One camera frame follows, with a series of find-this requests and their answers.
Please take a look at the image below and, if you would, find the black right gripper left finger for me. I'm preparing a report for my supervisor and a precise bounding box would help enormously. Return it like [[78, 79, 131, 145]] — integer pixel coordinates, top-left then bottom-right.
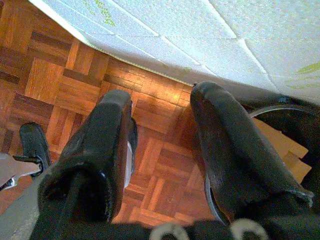
[[37, 89, 139, 226]]

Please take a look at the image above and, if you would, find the flattened brown cardboard box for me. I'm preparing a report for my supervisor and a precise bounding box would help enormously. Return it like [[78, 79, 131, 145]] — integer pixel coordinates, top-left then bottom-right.
[[252, 117, 311, 185]]

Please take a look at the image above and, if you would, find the white quilted leaf-print mattress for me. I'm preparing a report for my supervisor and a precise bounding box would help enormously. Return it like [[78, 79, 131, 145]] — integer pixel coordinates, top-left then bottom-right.
[[28, 0, 320, 105]]

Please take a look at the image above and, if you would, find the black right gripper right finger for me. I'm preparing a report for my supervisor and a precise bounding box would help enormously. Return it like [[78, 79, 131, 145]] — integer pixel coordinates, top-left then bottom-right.
[[189, 81, 315, 226]]

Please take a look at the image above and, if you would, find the black right robot foot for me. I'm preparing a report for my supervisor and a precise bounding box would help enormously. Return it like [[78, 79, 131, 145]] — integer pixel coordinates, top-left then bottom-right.
[[19, 122, 52, 171]]

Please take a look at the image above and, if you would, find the black rubbish bin with bag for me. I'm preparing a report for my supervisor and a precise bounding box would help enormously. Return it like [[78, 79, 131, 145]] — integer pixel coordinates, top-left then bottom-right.
[[237, 88, 320, 213]]

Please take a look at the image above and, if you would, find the silver right robot leg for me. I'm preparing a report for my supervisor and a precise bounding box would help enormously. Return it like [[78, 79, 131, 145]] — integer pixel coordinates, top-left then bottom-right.
[[0, 152, 44, 191]]

